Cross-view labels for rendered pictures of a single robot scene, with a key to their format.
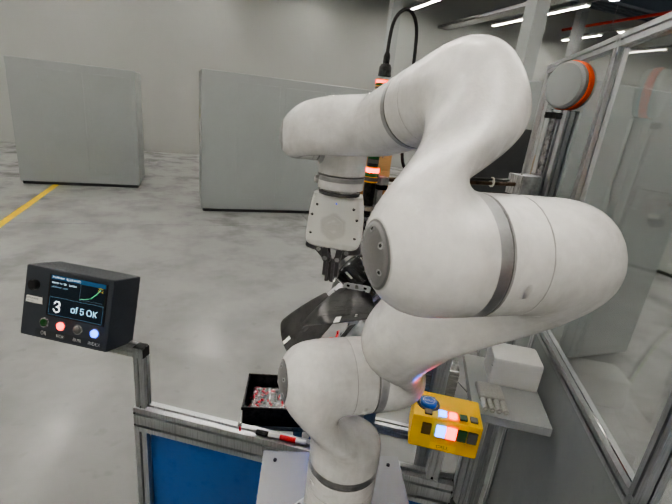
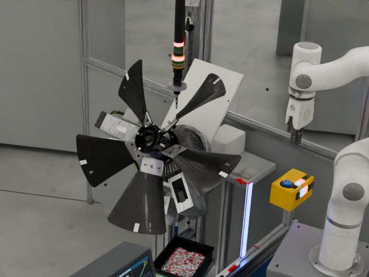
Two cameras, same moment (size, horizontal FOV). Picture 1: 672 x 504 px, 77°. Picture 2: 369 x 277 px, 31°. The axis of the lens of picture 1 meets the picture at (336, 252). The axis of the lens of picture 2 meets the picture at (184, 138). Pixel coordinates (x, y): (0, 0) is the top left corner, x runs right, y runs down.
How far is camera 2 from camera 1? 200 cm
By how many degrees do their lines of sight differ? 56
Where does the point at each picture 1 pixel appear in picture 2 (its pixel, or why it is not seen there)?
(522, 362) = (236, 136)
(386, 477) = (306, 231)
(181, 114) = not seen: outside the picture
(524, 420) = (263, 169)
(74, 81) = not seen: outside the picture
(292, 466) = (284, 260)
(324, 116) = (347, 69)
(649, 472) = not seen: hidden behind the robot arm
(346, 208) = (311, 101)
